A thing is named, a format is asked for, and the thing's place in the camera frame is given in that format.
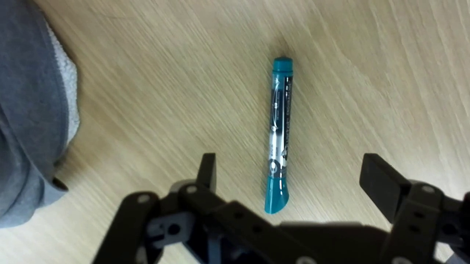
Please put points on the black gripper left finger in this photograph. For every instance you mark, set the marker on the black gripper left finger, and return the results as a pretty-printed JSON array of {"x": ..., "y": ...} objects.
[{"x": 206, "y": 220}]

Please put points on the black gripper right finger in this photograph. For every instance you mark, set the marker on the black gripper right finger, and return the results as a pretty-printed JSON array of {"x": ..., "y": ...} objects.
[{"x": 421, "y": 214}]

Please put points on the green marker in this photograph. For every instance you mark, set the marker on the green marker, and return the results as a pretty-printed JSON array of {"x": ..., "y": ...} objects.
[{"x": 280, "y": 126}]

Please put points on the grey cloth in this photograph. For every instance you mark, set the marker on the grey cloth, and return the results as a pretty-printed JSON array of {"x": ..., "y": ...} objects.
[{"x": 30, "y": 107}]

